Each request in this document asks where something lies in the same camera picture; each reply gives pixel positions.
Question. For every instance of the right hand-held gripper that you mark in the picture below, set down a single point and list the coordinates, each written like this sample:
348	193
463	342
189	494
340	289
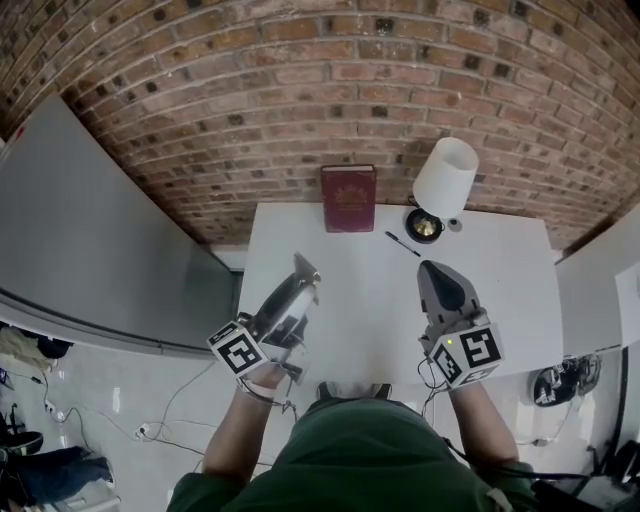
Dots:
470	352

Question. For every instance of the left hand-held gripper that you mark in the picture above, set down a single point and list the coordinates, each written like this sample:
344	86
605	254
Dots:
237	350

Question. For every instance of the person's right forearm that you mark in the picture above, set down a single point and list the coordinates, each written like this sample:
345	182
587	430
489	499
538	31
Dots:
480	425

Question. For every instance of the person's left forearm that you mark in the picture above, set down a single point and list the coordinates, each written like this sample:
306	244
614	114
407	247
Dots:
235	440

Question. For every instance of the person's left hand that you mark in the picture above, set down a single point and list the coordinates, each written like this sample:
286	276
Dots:
265	382

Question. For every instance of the black pen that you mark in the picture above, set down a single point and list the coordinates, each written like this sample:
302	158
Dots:
402	244

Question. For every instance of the grey round desk grommet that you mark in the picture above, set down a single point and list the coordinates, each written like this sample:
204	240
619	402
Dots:
454	225

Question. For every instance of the person's grey shoe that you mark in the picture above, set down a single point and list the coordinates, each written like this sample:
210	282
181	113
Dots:
381	390
330	391

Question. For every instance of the white shade table lamp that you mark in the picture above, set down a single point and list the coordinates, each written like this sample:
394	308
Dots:
445	175

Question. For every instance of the dark red hardcover book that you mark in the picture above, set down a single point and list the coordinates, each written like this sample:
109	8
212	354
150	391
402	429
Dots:
349	200

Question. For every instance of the black striped bag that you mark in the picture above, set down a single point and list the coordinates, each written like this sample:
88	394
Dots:
550	387

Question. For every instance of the person's green shirt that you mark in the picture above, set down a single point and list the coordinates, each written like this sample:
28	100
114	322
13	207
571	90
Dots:
360	460

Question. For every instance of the white power strip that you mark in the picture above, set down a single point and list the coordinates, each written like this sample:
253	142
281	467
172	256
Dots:
542	442
142	431

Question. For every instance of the black metal stand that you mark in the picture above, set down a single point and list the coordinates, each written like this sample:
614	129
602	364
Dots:
623	400

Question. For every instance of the beige cloth bundle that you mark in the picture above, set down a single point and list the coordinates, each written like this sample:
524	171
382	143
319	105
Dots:
20	345

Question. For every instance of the red fridge sticker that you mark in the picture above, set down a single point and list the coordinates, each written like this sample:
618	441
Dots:
19	133

